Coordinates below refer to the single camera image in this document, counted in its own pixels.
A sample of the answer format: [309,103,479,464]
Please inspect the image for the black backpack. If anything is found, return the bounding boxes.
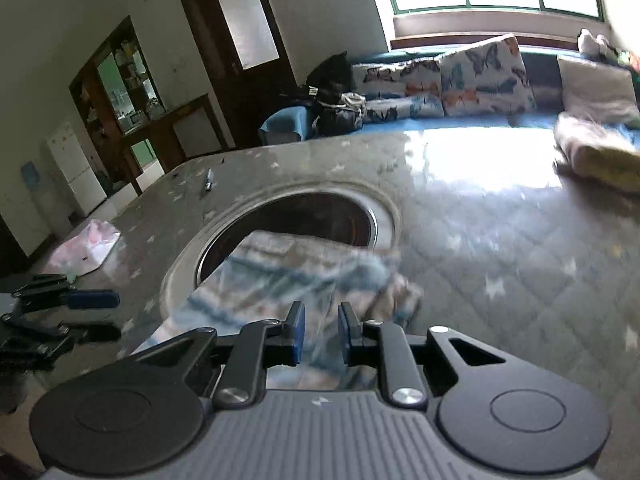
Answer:
[305,51,351,96]

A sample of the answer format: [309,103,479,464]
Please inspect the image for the blue sofa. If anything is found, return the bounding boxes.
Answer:
[257,47,640,143]

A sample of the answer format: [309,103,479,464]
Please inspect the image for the low wooden cabinet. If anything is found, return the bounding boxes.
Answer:
[127,94,228,173]

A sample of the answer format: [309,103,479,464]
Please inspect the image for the large butterfly print pillow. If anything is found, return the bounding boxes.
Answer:
[439,34,536,117]

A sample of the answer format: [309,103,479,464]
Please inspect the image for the white refrigerator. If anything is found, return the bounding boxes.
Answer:
[46,119,108,215]

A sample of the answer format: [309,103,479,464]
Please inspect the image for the glass display cabinet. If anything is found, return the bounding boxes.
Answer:
[69,15,168,196]

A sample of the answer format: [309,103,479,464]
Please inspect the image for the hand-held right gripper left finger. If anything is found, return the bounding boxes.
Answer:
[120,301,307,409]

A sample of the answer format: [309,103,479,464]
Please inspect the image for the long butterfly print pillow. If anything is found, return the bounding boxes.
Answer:
[350,57,443,101]

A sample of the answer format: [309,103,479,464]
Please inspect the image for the black bag with clothes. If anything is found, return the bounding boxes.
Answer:
[300,87,368,136]

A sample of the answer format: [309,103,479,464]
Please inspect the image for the plain grey pillow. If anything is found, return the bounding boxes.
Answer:
[556,55,640,123]

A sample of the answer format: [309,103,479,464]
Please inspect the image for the black and white plush toy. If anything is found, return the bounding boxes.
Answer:
[577,28,613,61]

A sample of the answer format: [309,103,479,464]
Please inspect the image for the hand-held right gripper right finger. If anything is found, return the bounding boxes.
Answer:
[337,301,508,408]

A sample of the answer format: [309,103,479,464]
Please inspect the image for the water dispenser with blue bottle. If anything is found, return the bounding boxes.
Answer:
[20,160,61,226]

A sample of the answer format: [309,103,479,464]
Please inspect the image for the pink white plastic bag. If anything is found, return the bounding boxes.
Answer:
[50,219,122,277]

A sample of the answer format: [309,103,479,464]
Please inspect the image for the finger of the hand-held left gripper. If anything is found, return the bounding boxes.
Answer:
[11,274,121,312]
[0,312,122,361]

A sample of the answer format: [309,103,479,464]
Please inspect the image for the flat butterfly print pillow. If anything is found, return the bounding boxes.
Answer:
[362,94,446,123]

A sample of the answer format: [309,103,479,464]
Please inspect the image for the dark wooden door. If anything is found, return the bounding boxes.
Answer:
[174,0,298,148]

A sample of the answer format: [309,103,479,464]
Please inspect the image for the striped light blue pink garment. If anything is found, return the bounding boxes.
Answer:
[127,230,426,391]

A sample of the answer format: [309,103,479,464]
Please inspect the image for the folded pastel blanket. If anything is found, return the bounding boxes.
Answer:
[552,111,640,196]

